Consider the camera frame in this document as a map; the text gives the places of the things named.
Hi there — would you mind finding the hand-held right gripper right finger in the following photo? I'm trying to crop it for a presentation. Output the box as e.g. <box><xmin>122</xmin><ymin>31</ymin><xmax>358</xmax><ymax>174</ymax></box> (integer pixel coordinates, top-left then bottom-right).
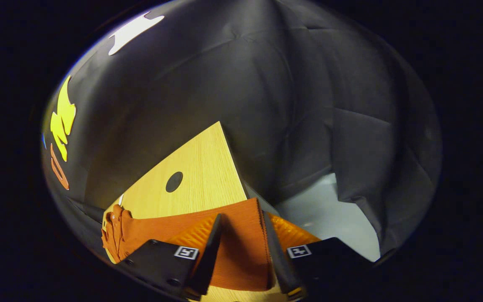
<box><xmin>262</xmin><ymin>211</ymin><xmax>374</xmax><ymax>302</ymax></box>

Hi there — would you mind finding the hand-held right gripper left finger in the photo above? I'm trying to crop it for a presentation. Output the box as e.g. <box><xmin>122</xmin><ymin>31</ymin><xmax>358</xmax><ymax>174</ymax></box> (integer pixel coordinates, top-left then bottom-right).
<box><xmin>119</xmin><ymin>213</ymin><xmax>223</xmax><ymax>302</ymax></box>

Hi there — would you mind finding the orange button shirt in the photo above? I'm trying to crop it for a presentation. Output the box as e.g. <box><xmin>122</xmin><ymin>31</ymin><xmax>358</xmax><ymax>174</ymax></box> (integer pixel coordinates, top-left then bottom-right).
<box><xmin>100</xmin><ymin>197</ymin><xmax>276</xmax><ymax>293</ymax></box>

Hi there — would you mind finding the black round table grommet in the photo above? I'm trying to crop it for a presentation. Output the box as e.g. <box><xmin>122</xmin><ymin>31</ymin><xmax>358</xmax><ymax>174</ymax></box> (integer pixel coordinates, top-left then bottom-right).
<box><xmin>165</xmin><ymin>171</ymin><xmax>184</xmax><ymax>193</ymax></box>

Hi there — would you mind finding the black backdrop cloth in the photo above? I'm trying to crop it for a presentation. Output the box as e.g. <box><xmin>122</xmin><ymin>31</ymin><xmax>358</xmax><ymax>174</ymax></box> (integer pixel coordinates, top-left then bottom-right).
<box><xmin>40</xmin><ymin>0</ymin><xmax>442</xmax><ymax>263</ymax></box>

